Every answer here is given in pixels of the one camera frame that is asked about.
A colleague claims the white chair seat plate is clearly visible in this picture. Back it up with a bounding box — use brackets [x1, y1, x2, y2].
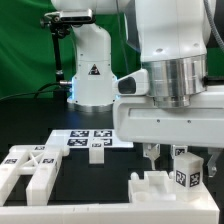
[128, 171, 176, 203]

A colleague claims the white threaded peg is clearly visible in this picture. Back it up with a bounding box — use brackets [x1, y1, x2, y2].
[130, 172, 139, 180]

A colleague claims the black camera stand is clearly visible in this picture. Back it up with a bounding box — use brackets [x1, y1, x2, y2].
[40, 16, 70, 100]

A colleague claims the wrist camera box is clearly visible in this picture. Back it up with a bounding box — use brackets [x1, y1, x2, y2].
[113, 69, 150, 96]

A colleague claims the white frame wall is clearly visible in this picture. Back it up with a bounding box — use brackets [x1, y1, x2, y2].
[0, 170, 220, 224]

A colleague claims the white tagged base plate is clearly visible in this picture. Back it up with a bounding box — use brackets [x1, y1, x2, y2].
[46, 129, 133, 149]

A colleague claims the black cable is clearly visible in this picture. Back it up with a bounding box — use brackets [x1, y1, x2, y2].
[0, 83, 68, 102]

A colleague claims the white chair back ladder part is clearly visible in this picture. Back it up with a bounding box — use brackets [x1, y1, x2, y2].
[0, 145, 63, 206]

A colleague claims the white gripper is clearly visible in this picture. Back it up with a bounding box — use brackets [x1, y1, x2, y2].
[113, 89, 224, 178]

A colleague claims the grey mounted camera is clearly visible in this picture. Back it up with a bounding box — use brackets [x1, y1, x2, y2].
[45, 9, 94, 24]

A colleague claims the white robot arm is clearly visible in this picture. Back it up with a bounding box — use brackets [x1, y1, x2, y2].
[113, 0, 224, 149]

